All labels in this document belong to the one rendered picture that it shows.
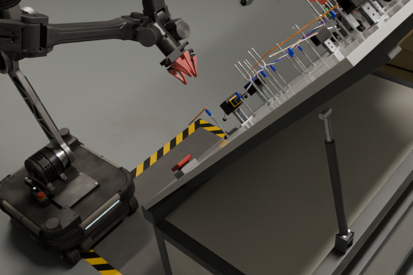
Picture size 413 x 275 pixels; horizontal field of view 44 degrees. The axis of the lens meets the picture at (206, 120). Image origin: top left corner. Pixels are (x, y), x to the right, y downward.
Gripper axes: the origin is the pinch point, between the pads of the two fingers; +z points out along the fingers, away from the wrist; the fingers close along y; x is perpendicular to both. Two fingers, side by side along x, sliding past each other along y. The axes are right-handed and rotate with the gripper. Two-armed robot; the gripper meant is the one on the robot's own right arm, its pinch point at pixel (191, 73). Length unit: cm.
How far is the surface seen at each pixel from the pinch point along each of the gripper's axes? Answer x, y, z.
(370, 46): -90, -13, 10
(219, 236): -2, -29, 43
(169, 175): 131, 4, 43
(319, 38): -37.5, 19.6, 14.3
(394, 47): -84, -4, 15
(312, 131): 11, 27, 47
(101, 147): 168, -8, 6
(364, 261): -27, -9, 72
